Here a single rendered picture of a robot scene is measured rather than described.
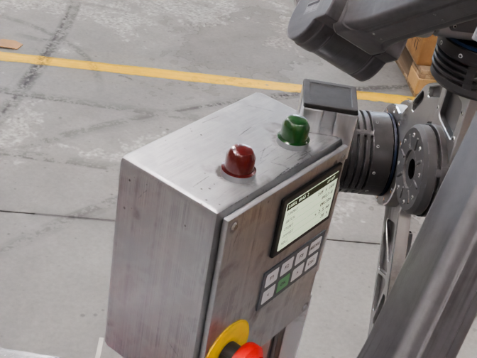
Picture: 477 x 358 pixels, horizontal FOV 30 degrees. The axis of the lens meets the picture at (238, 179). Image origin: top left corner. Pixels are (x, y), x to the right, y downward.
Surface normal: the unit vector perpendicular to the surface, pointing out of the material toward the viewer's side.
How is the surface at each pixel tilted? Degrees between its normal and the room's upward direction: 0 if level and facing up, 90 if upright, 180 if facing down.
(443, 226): 63
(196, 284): 90
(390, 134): 34
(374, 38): 134
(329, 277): 0
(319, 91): 0
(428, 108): 90
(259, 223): 90
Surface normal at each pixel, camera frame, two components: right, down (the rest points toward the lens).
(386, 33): -0.40, 0.90
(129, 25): 0.15, -0.83
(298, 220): 0.78, 0.44
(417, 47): -0.99, -0.06
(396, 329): -0.81, -0.43
